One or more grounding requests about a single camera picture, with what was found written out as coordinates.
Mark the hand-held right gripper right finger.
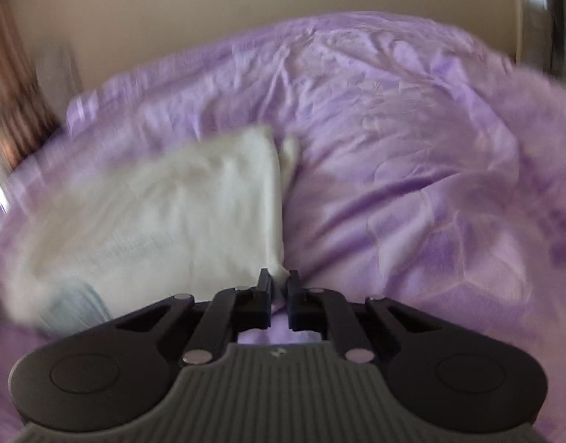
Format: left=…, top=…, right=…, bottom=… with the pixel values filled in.
left=287, top=269, right=451, bottom=363

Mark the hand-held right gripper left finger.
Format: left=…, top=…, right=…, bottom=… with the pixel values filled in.
left=116, top=268, right=273, bottom=364

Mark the white printed sweatshirt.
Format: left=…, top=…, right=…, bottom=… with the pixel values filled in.
left=6, top=124, right=303, bottom=333

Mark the purple blanket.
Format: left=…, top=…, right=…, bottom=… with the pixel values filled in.
left=0, top=11, right=566, bottom=443

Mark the brown patterned curtain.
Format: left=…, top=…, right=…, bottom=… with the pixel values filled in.
left=0, top=0, right=62, bottom=169

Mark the white door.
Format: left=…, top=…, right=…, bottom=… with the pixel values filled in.
left=514, top=0, right=566, bottom=75

